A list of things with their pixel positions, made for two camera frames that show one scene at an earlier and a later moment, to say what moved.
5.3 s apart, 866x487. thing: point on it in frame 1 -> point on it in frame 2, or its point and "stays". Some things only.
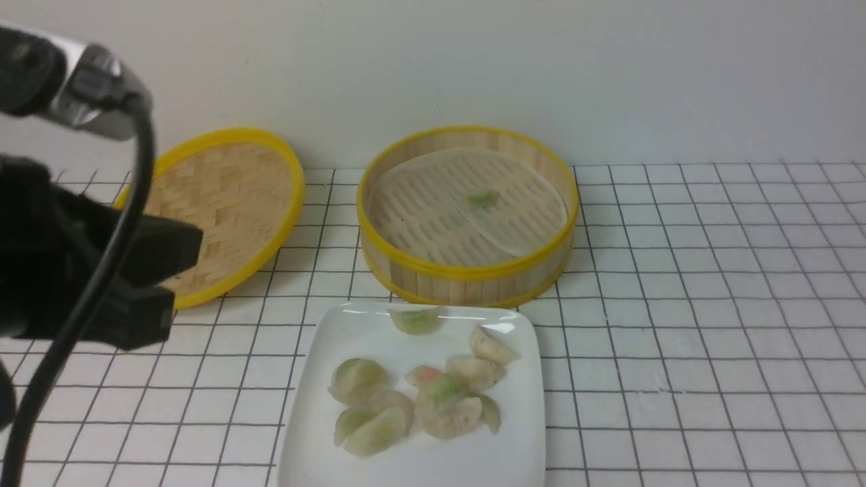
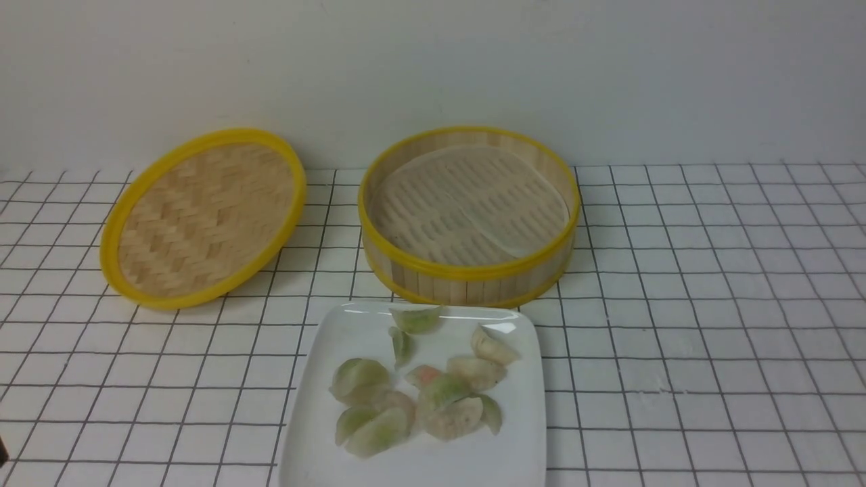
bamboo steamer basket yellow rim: (467, 217) stays
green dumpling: (484, 199) -> (404, 345)
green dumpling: (357, 381) stays
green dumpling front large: (379, 434) stays
